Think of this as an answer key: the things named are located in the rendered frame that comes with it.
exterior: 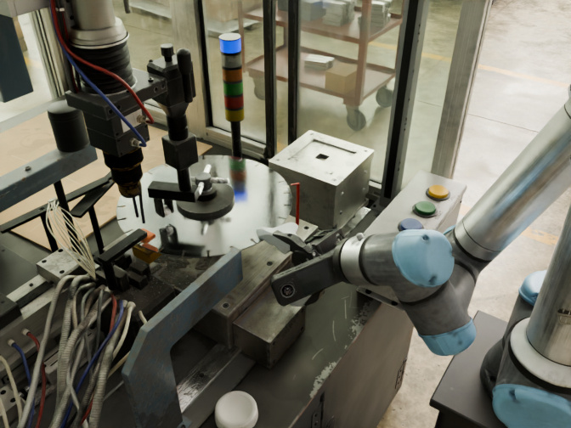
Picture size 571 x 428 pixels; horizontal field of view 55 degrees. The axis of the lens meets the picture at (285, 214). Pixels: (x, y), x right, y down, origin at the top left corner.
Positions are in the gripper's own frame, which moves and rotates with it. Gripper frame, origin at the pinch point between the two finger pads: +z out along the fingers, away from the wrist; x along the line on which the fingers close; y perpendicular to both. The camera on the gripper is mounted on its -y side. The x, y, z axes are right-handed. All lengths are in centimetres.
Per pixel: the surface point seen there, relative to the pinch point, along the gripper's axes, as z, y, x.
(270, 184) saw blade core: 7.1, 12.7, 12.2
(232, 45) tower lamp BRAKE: 14.3, 23.4, 40.8
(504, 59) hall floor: 141, 353, -13
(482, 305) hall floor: 47, 109, -76
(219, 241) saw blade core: 1.9, -5.8, 8.8
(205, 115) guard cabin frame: 57, 37, 31
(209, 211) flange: 7.1, -2.3, 13.4
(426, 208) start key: -10.1, 32.7, -4.5
